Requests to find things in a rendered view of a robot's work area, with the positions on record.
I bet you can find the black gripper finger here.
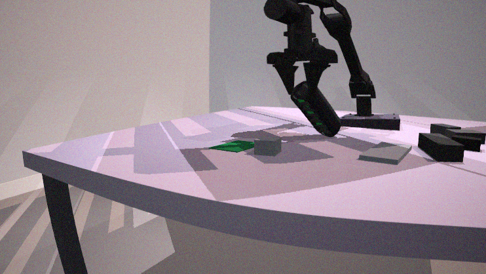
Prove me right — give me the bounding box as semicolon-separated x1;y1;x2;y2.
272;64;298;95
303;62;331;96

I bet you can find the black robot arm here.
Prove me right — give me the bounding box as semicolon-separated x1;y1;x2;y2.
263;0;376;117

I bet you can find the dark grey switch panel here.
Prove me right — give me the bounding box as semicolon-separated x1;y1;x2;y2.
291;81;341;137

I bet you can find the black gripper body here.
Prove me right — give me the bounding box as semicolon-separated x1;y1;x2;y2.
267;26;338;66

